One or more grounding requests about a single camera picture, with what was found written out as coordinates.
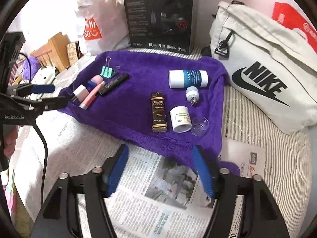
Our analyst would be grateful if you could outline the striped bed sheet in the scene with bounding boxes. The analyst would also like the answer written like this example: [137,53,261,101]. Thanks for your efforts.
[49,47,313,238]

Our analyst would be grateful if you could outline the black gold Grand Reserve lighter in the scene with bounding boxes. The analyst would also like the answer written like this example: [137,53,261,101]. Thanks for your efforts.
[150,92,168,133]

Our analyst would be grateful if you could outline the left hand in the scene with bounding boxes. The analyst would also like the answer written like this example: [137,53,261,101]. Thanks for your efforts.
[3,126,19,158]

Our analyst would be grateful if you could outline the black headset box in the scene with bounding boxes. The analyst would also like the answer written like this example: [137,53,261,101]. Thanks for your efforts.
[124,0,197,55]

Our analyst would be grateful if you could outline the white green label jar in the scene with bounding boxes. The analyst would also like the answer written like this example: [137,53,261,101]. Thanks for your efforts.
[170,106,192,133]

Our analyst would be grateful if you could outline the purple plush toy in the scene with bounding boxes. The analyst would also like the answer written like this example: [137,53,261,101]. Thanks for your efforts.
[22,57,41,80]

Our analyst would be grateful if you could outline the purple towel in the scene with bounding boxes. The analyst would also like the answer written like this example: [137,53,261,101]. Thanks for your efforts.
[60,50,229,167]

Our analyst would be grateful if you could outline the white blue cylinder bottle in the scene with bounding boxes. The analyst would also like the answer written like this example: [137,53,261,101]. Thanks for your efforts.
[169,70,208,89]

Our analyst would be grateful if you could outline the teal binder clip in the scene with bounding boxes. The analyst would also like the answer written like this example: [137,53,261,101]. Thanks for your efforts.
[99,56,120,79]

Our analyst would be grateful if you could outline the brown patterned notebook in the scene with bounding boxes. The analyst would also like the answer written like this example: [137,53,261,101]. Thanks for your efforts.
[66,41,83,66]

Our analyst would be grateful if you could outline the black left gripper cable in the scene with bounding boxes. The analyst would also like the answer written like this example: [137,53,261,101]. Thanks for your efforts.
[0,52,49,205]

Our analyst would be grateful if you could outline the red paper bag white handles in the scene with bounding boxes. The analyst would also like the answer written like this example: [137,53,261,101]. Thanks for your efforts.
[272,3,317,52]

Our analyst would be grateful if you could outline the pink and blue eraser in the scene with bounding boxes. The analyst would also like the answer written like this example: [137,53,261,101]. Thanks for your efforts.
[87,75,103,89]

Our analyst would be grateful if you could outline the white spotted pillow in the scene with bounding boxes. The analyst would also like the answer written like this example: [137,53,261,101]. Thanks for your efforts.
[31,66,60,85]

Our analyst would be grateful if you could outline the wooden bed headboard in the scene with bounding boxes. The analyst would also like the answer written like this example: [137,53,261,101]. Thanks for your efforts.
[31,32,70,72]

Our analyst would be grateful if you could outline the clear plastic cap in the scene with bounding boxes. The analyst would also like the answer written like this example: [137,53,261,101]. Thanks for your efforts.
[191,116,210,136]

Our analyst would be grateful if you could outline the white Miniso plastic bag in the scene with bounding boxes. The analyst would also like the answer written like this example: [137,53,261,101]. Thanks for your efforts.
[75,0,130,55]

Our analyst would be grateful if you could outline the newspaper sheet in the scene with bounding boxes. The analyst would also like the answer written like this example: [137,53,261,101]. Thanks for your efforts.
[14,111,265,238]

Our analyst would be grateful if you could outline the white USB charger plug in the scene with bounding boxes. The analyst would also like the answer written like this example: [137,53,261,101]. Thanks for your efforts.
[71,84,89,102]

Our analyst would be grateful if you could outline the grey Nike waist bag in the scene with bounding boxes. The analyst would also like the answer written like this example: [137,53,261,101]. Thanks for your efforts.
[210,1,316,134]

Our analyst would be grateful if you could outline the black rectangular lighter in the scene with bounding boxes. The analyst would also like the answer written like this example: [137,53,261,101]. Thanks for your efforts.
[98,73,130,96]

